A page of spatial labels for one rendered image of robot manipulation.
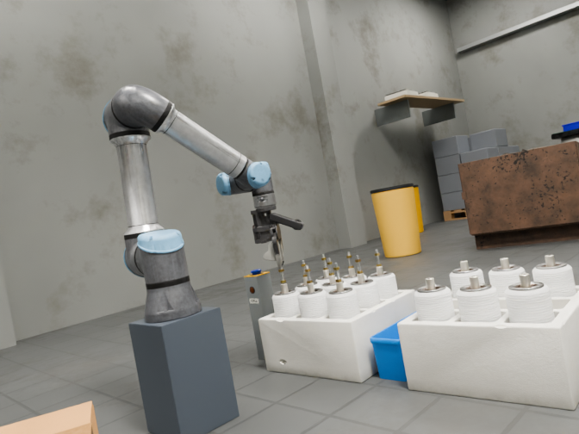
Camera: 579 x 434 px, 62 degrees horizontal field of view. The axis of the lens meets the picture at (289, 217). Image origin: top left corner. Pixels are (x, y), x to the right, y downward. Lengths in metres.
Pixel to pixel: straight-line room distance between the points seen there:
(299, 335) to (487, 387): 0.58
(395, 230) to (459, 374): 2.78
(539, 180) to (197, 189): 2.71
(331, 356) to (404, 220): 2.61
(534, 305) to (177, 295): 0.85
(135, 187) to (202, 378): 0.56
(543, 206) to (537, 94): 5.01
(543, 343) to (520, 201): 2.51
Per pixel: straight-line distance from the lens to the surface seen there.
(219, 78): 4.84
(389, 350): 1.43
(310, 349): 1.55
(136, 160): 1.45
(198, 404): 1.33
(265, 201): 1.60
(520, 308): 1.22
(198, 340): 1.30
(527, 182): 3.64
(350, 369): 1.47
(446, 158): 7.12
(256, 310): 1.80
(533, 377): 1.24
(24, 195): 3.78
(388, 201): 3.98
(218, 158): 1.41
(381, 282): 1.65
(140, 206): 1.44
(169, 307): 1.29
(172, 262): 1.29
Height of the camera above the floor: 0.52
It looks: 1 degrees down
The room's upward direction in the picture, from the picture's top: 10 degrees counter-clockwise
